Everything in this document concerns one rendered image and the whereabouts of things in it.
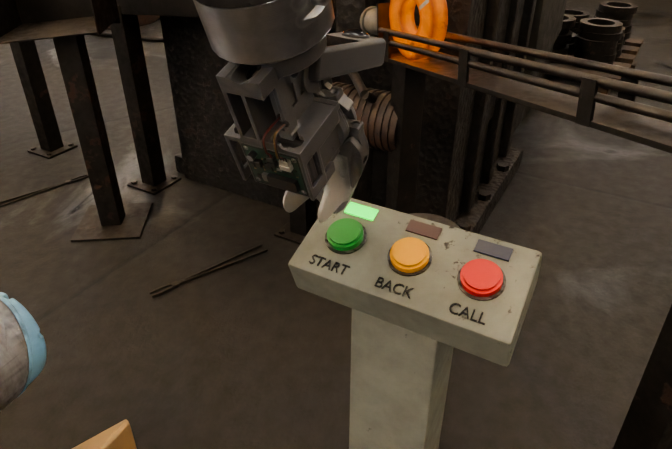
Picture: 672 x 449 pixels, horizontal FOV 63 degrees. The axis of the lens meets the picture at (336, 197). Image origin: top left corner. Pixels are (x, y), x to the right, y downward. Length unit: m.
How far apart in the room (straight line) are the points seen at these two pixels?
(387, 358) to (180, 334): 0.83
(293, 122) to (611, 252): 1.45
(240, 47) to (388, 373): 0.41
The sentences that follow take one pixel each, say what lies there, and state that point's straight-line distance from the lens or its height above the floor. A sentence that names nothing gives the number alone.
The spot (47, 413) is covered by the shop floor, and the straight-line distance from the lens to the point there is 1.33.
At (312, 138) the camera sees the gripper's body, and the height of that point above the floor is 0.77.
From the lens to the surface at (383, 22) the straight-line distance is 1.16.
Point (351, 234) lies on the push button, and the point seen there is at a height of 0.61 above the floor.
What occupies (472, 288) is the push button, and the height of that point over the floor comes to 0.60.
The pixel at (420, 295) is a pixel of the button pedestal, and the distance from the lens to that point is 0.55.
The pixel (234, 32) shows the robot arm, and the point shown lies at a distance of 0.36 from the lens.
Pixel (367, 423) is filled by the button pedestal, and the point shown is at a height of 0.36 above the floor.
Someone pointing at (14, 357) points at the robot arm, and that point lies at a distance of 0.90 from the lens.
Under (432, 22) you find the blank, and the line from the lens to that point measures 1.04.
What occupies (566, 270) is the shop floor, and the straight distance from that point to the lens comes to 1.65.
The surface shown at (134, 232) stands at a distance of 1.77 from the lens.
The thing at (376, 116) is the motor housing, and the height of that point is 0.50.
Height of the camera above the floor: 0.94
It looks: 31 degrees down
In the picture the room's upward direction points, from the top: straight up
